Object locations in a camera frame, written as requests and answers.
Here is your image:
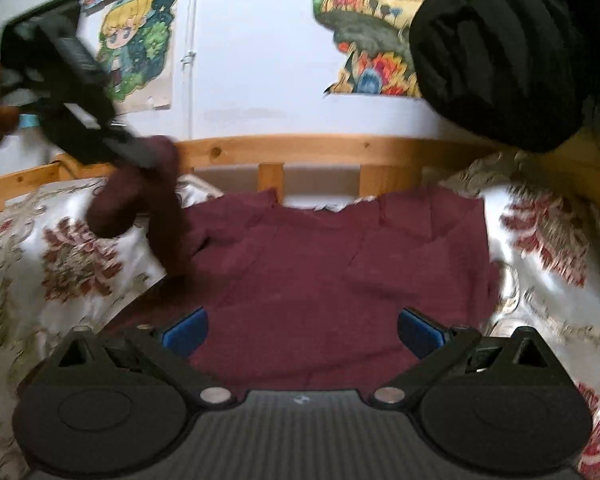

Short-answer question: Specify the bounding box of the cartoon girl wall poster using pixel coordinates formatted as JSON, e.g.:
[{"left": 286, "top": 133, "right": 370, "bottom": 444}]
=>
[{"left": 82, "top": 0, "right": 182, "bottom": 112}]

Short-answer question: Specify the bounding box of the white floral satin blanket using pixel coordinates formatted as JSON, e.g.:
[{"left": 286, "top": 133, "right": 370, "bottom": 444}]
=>
[{"left": 0, "top": 151, "right": 600, "bottom": 480}]

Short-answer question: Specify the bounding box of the colourful landscape wall poster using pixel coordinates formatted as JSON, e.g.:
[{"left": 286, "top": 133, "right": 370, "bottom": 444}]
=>
[{"left": 312, "top": 0, "right": 431, "bottom": 99}]

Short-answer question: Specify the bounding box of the white wall pipe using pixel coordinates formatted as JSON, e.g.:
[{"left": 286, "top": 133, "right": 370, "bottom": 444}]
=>
[{"left": 181, "top": 0, "right": 202, "bottom": 142}]

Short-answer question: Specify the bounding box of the maroon small garment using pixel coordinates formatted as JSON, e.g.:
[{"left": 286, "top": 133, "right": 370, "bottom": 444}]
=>
[{"left": 86, "top": 136, "right": 503, "bottom": 393}]

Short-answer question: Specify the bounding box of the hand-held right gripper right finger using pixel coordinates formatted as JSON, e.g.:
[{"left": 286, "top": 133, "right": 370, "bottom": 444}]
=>
[{"left": 370, "top": 307, "right": 563, "bottom": 408}]

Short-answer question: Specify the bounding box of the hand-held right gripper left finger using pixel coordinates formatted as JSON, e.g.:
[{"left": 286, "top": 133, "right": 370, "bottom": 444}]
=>
[{"left": 42, "top": 308, "right": 236, "bottom": 408}]

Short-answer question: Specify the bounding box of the wooden bed frame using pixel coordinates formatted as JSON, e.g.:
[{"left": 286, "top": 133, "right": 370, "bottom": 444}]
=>
[{"left": 0, "top": 132, "right": 600, "bottom": 223}]

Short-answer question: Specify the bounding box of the black jacket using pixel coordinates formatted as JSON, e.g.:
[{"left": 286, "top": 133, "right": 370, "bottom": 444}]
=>
[{"left": 409, "top": 0, "right": 600, "bottom": 155}]

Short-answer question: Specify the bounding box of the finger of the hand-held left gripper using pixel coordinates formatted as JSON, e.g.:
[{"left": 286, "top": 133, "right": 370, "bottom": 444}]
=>
[{"left": 107, "top": 130, "right": 167, "bottom": 170}]

